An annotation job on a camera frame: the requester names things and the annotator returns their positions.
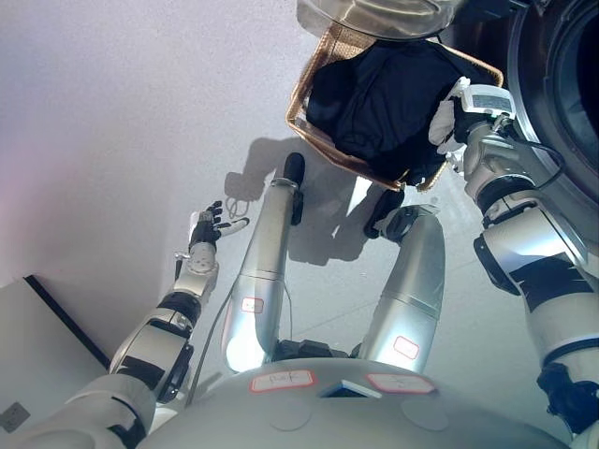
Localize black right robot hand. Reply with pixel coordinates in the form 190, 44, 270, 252
447, 107, 484, 146

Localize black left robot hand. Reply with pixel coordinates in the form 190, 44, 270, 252
188, 200, 252, 247

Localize white cloth garment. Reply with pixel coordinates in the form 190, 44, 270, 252
427, 77, 471, 156

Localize grey front-load washing machine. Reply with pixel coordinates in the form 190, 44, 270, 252
439, 0, 599, 226

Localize black clothes pile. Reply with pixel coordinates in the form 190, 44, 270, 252
306, 39, 463, 188

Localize woven wicker laundry basket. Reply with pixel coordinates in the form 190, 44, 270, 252
285, 22, 505, 194

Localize round glass washer door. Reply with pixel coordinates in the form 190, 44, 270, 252
294, 0, 459, 41

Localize silver right robot leg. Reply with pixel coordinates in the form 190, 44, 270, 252
351, 189, 446, 375

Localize silver robot torso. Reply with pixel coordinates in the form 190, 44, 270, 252
65, 357, 579, 449

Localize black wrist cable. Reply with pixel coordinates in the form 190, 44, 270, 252
493, 117, 568, 191

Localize thin grey cable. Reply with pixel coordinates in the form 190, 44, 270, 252
183, 298, 236, 409

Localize white wall socket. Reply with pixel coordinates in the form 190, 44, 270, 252
0, 400, 33, 433

